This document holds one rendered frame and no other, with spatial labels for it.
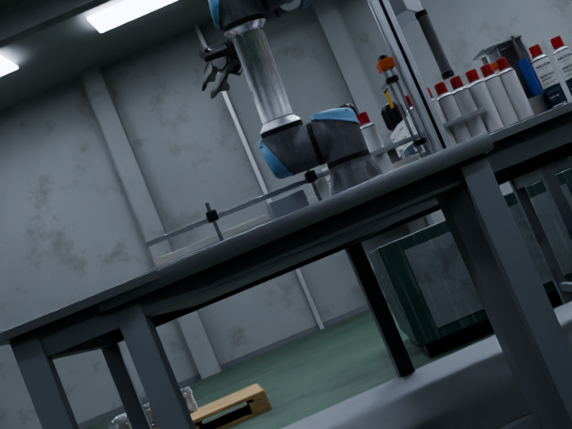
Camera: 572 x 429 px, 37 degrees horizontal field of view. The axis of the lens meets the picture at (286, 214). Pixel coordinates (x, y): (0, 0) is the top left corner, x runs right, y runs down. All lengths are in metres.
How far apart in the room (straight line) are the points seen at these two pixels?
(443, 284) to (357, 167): 2.99
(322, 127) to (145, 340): 0.74
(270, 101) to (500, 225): 0.72
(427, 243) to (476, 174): 3.30
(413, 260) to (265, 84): 3.02
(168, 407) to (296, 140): 0.77
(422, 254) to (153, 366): 3.42
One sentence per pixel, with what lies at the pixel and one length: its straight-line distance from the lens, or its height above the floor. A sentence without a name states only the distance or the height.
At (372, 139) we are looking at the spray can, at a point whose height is 1.00.
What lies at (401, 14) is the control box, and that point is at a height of 1.28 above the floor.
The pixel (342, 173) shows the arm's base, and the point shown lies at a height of 0.91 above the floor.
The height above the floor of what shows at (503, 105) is 0.95.
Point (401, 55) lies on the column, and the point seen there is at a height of 1.17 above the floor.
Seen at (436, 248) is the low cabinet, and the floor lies 0.58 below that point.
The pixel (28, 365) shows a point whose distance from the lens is 1.92.
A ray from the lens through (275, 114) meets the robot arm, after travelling 2.26.
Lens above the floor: 0.68
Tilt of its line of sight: 5 degrees up
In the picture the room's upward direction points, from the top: 23 degrees counter-clockwise
